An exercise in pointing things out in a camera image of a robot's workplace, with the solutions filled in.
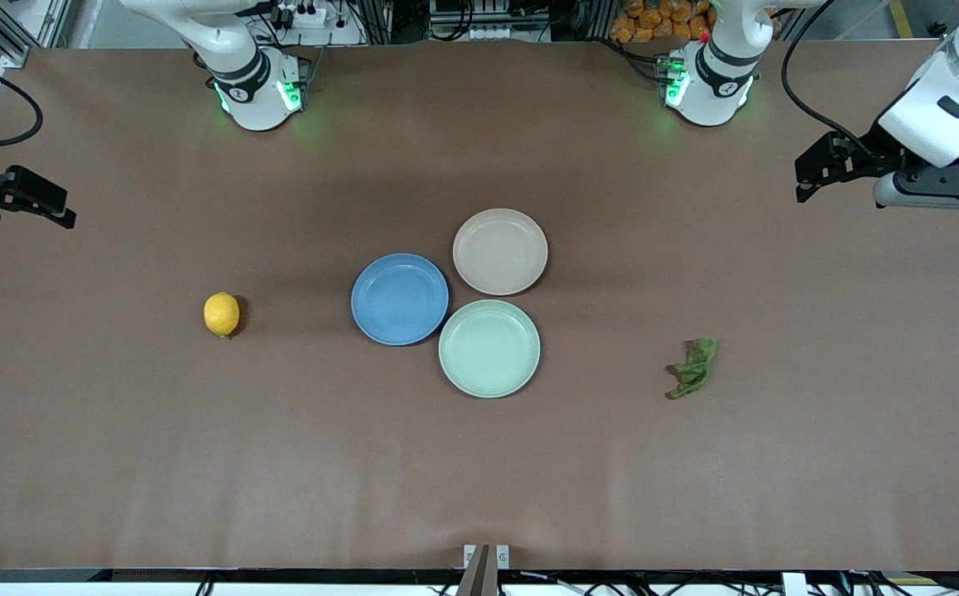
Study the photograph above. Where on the yellow lemon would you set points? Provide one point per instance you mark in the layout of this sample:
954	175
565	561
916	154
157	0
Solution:
221	314

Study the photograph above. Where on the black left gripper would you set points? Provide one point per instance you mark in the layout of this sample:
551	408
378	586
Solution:
871	151

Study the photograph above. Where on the blue plate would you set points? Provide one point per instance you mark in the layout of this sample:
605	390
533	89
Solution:
401	300

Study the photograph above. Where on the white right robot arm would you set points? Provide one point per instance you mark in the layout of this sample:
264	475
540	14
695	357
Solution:
249	93

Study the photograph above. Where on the brown wooden strip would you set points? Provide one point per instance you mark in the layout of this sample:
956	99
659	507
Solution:
478	575

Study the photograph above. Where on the light green plate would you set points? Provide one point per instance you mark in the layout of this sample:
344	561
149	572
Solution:
489	349

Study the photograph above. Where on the aluminium frame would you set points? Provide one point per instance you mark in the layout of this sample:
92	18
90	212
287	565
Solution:
7	37

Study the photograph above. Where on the beige plate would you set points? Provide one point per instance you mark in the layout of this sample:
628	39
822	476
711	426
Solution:
500	252

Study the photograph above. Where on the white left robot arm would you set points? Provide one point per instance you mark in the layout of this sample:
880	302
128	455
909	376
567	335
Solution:
711	87

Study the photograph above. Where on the orange snack bag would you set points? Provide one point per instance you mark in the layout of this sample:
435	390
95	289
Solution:
653	21

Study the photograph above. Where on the white power strip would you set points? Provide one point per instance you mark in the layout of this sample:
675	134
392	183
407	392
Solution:
306	15

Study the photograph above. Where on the small metal bracket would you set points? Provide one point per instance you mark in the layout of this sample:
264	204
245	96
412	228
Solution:
503	555

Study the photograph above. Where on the green lettuce leaf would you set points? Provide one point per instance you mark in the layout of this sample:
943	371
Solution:
696	364

